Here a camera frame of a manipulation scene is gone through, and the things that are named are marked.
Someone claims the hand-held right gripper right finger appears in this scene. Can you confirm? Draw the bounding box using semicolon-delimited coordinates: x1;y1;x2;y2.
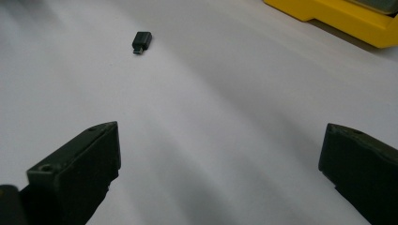
318;123;398;225

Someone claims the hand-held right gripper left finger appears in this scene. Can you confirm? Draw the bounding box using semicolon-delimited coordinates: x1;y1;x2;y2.
19;121;122;225

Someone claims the small black usb adapter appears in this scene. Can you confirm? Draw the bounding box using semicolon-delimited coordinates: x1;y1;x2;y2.
131;31;153;55

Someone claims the yellow plastic holder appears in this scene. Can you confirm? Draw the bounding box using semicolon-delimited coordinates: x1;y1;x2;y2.
263;0;398;50

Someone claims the grey device in yellow holder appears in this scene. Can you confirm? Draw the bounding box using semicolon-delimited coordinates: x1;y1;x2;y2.
347;0;398;16

